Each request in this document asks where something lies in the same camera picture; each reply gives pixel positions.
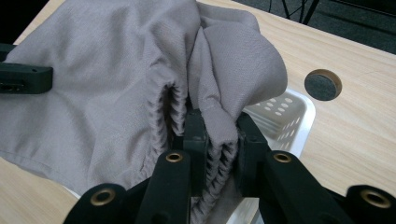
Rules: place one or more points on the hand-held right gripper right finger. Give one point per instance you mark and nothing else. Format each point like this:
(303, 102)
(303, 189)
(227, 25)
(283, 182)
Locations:
(250, 161)

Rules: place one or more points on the black metal stand legs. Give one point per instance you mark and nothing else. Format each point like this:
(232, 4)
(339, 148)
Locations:
(308, 14)

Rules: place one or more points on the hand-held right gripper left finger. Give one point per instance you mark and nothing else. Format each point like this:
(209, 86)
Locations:
(196, 140)

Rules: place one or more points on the grey shorts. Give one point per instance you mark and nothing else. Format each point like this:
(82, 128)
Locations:
(109, 93)

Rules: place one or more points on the white perforated plastic basket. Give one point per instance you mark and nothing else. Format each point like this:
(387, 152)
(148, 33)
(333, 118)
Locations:
(307, 124)

